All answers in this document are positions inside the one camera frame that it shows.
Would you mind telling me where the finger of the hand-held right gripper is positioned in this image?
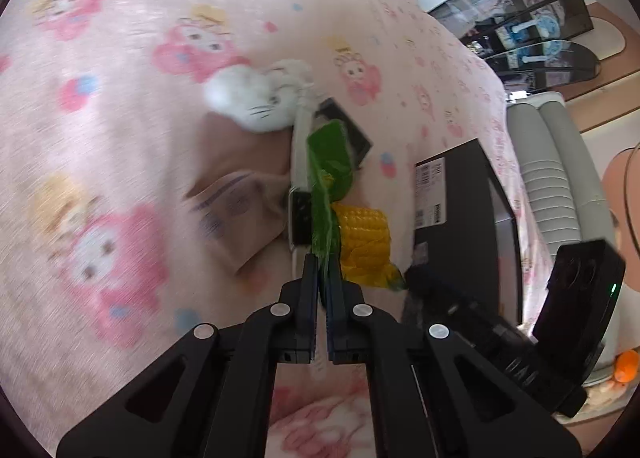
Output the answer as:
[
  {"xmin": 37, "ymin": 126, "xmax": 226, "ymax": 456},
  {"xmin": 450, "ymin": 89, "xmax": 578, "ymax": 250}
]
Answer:
[{"xmin": 402, "ymin": 263, "xmax": 532, "ymax": 355}]

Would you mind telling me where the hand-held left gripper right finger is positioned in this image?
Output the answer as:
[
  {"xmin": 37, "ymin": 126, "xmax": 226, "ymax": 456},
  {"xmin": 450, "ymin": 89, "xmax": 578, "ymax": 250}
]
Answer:
[{"xmin": 325, "ymin": 263, "xmax": 583, "ymax": 458}]

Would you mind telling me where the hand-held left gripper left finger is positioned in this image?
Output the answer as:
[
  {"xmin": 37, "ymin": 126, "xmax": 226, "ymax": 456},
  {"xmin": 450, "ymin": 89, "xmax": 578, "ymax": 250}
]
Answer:
[{"xmin": 56, "ymin": 253, "xmax": 320, "ymax": 458}]

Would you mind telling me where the black cardboard box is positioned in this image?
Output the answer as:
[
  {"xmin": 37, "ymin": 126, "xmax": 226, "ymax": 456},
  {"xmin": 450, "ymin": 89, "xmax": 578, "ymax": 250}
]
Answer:
[{"xmin": 413, "ymin": 138, "xmax": 526, "ymax": 328}]

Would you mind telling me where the toy corn with green husk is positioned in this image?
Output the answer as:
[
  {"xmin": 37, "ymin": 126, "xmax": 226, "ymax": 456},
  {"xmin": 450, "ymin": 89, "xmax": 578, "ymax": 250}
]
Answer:
[{"xmin": 306, "ymin": 119, "xmax": 407, "ymax": 309}]

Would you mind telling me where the beige printed sock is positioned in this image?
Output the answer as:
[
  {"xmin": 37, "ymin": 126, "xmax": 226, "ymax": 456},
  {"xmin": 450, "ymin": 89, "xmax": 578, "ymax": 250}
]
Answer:
[{"xmin": 184, "ymin": 113, "xmax": 297, "ymax": 275}]

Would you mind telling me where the orange toy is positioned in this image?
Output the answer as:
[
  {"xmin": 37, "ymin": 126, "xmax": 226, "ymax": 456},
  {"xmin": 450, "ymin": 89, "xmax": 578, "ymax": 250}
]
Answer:
[{"xmin": 614, "ymin": 349, "xmax": 640, "ymax": 384}]

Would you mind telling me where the black square case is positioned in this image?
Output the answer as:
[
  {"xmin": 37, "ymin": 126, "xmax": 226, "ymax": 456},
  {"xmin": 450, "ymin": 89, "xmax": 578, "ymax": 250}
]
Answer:
[{"xmin": 312, "ymin": 97, "xmax": 375, "ymax": 170}]

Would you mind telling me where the white plush toy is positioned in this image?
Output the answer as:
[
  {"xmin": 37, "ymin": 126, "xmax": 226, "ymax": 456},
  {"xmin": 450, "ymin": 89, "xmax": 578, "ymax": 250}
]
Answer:
[{"xmin": 203, "ymin": 59, "xmax": 317, "ymax": 135}]

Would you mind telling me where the arched black rimmed mirror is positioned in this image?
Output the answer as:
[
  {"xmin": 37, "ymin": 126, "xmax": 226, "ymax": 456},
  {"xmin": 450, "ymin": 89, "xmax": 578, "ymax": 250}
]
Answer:
[{"xmin": 481, "ymin": 40, "xmax": 604, "ymax": 90}]

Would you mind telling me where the pink printed blanket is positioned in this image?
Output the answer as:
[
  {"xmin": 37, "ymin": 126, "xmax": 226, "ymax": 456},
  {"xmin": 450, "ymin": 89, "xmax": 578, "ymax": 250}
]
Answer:
[{"xmin": 0, "ymin": 0, "xmax": 551, "ymax": 458}]

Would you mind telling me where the black glass cabinet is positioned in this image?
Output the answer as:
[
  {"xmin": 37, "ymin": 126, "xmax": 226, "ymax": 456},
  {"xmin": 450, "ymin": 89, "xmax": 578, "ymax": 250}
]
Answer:
[{"xmin": 429, "ymin": 0, "xmax": 596, "ymax": 60}]

